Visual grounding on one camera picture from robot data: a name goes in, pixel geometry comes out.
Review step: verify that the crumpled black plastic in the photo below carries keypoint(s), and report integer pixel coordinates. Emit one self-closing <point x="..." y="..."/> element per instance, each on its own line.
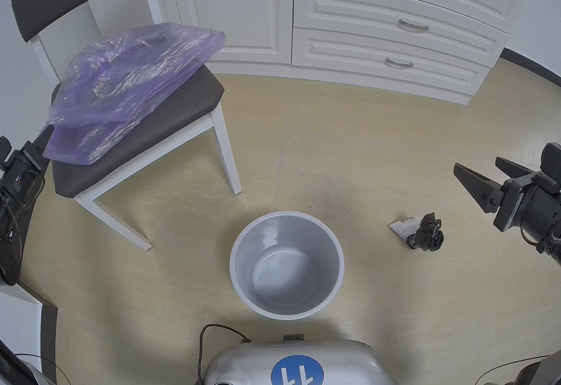
<point x="426" y="236"/>

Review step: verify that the white chair dark grey seat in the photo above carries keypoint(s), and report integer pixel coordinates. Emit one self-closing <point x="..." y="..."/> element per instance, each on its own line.
<point x="184" y="111"/>

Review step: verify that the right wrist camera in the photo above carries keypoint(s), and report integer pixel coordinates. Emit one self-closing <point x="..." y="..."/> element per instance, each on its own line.
<point x="553" y="164"/>

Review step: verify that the white wardrobe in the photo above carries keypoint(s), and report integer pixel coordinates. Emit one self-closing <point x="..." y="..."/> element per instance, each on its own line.
<point x="359" y="1"/>

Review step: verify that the white trash bin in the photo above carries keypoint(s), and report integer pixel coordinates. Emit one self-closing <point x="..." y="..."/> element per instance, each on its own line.
<point x="285" y="269"/>

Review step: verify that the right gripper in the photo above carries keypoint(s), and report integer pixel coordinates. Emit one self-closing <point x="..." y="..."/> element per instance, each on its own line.
<point x="521" y="205"/>

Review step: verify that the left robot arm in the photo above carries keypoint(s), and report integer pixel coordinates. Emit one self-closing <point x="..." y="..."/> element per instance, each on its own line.
<point x="13" y="216"/>

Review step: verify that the small white paper scrap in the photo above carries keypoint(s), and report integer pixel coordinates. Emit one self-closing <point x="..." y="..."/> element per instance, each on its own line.
<point x="399" y="227"/>

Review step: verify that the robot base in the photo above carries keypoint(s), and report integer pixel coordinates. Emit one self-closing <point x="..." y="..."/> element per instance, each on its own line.
<point x="263" y="361"/>

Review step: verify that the purple plastic bag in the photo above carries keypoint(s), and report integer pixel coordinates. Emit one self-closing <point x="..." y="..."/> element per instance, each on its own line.
<point x="118" y="80"/>

